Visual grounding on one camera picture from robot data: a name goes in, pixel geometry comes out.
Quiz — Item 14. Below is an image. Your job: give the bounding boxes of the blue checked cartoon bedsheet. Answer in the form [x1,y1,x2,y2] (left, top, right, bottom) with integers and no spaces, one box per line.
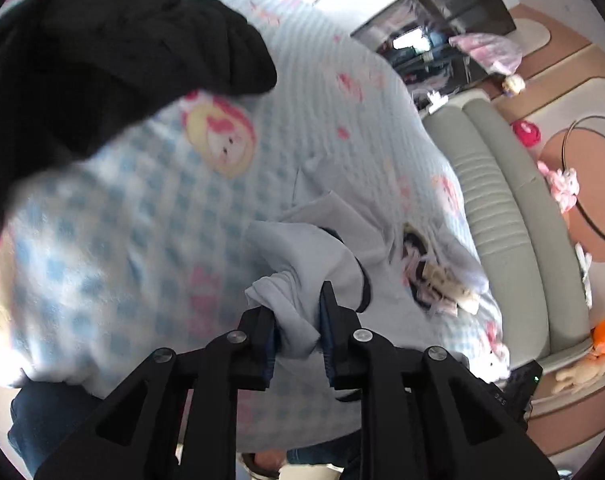
[0,0,512,453]

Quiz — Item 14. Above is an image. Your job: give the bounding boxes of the dark glass cabinet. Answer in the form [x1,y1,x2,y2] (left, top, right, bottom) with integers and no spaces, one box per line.
[351,0,516,110]

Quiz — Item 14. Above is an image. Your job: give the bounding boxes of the printed cartoon t-shirt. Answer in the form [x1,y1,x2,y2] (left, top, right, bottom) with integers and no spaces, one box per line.
[245,157,489,360]

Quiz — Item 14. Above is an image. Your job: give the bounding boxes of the black garment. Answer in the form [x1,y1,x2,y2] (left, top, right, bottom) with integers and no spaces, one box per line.
[0,0,278,234]

